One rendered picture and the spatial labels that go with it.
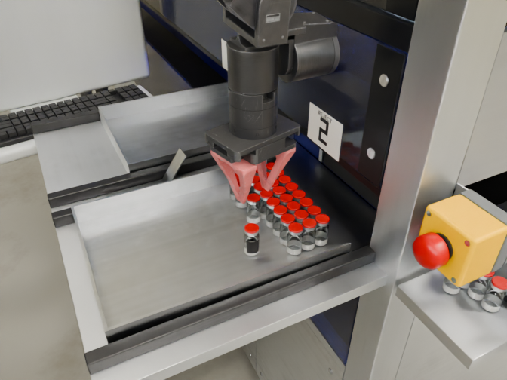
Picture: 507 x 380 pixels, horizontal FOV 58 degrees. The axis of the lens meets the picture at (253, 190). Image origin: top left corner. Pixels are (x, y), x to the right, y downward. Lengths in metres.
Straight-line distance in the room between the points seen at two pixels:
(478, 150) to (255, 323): 0.34
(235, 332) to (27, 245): 1.71
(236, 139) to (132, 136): 0.49
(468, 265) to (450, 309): 0.12
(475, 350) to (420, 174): 0.22
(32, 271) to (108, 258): 1.39
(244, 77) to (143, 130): 0.54
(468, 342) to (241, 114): 0.38
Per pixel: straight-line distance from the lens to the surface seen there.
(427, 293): 0.67
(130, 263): 0.69
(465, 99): 0.55
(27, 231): 2.30
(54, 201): 0.83
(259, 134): 0.53
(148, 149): 0.94
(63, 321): 1.85
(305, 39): 0.53
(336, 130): 0.68
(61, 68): 1.40
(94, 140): 1.01
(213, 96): 1.14
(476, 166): 0.63
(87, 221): 0.78
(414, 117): 0.55
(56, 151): 1.00
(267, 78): 0.51
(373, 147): 0.62
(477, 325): 0.66
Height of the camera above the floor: 1.35
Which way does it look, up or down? 36 degrees down
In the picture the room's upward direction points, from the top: straight up
